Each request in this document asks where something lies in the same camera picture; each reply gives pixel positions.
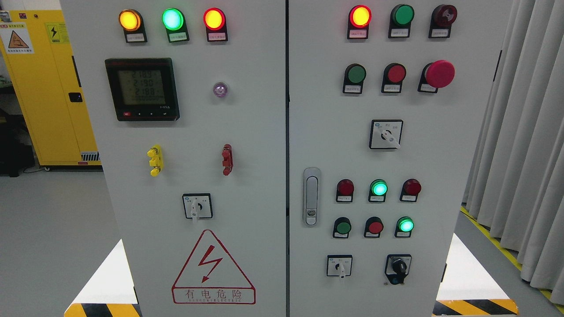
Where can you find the white rotary switch door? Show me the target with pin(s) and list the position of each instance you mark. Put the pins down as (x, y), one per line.
(198, 206)

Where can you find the red terminal connector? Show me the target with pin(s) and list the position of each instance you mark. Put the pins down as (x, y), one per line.
(227, 162)

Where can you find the dark red lamp left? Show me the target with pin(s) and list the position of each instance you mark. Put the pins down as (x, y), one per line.
(345, 191)

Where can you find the dark red lamp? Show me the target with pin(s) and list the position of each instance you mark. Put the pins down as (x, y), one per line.
(345, 191)
(410, 190)

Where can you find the green push button lower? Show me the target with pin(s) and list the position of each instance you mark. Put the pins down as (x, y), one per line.
(341, 228)

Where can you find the green push button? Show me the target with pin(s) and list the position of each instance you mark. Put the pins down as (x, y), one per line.
(341, 228)
(354, 77)

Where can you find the clear white indicator lamp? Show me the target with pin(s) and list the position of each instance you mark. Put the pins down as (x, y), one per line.
(220, 90)

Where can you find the green lit lamp middle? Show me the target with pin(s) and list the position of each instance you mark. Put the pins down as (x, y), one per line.
(377, 191)

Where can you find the green push button upper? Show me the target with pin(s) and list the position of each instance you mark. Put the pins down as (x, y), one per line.
(354, 77)

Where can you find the left grey cabinet door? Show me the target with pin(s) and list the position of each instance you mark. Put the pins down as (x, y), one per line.
(249, 203)

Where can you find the grey cabinet door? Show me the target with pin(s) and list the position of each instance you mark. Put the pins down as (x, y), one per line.
(330, 130)
(249, 203)

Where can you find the red push button lower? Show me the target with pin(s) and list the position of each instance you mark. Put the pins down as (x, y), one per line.
(373, 227)

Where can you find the red push button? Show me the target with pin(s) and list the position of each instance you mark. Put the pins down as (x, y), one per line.
(373, 227)
(393, 76)

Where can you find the right grey cabinet door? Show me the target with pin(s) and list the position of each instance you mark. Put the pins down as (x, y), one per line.
(330, 130)

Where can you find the yellow terminal connector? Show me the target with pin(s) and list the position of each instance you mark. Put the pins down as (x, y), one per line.
(155, 154)

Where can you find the dark red lamp right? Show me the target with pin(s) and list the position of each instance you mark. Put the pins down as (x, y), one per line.
(410, 190)

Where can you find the red electric danger sticker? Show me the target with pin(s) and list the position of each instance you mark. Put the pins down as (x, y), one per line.
(210, 275)

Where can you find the green lit button lower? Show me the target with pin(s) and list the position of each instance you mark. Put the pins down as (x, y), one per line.
(404, 227)

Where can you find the red push button upper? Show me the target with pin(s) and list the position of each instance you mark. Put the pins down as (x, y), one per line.
(393, 76)

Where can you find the red indicator lamp top left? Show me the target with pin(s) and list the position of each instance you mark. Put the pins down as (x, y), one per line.
(215, 23)

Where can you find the black digital power meter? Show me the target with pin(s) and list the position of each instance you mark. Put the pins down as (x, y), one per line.
(143, 89)

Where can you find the red lit lamp right door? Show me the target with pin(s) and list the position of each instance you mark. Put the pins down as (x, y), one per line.
(358, 22)

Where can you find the green indicator lamp top left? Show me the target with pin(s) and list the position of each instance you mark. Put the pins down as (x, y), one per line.
(175, 25)

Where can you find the red mushroom emergency stop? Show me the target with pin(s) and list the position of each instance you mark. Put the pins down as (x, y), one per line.
(435, 75)

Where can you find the dark green lamp top right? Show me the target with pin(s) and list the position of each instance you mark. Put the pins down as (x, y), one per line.
(400, 21)

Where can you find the yellow indicator lamp top left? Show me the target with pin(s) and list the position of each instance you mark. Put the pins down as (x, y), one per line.
(133, 26)

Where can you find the dark red buzzer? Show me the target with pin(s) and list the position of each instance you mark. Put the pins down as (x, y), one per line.
(442, 19)

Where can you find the right striped cabinet base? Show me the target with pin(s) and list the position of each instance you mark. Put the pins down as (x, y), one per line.
(467, 289)

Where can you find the striped cabinet base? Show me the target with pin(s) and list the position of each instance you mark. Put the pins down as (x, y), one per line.
(467, 289)
(109, 292)

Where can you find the grey curtain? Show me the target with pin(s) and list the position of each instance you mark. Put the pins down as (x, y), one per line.
(515, 187)

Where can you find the left striped cabinet base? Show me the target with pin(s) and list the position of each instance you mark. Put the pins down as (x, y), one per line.
(109, 292)

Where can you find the yellow safety cabinet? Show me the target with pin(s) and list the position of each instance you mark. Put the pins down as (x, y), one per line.
(41, 65)

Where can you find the silver door handle lock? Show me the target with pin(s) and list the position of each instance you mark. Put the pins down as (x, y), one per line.
(311, 178)

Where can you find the white rotary switch upper right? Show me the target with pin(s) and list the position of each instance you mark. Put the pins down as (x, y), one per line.
(385, 134)

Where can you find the white rotary switch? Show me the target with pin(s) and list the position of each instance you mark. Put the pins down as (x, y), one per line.
(339, 265)
(385, 134)

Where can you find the white rotary switch lower right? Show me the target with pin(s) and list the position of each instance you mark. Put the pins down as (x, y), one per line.
(339, 265)

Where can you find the black selector knob switch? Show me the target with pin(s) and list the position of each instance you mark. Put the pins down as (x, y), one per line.
(397, 268)

